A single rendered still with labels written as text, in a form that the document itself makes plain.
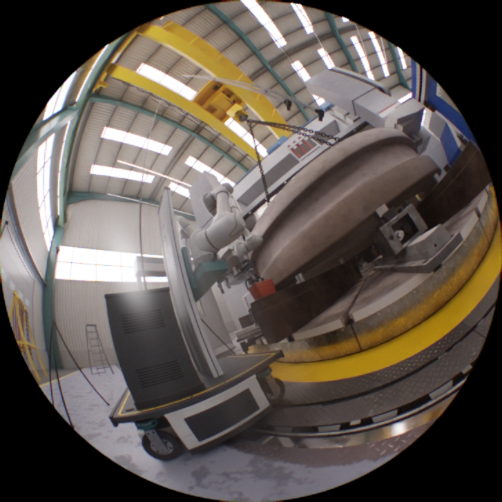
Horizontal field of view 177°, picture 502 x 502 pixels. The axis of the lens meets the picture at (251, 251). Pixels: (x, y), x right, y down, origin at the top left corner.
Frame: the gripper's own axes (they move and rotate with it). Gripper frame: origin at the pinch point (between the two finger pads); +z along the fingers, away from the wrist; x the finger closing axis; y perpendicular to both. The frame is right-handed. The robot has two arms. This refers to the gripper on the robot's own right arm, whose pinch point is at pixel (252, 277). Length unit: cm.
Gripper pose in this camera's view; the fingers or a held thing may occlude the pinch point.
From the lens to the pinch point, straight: 146.8
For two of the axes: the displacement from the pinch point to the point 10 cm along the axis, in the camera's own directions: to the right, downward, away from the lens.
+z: 3.9, 8.4, -3.7
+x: 4.6, -5.3, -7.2
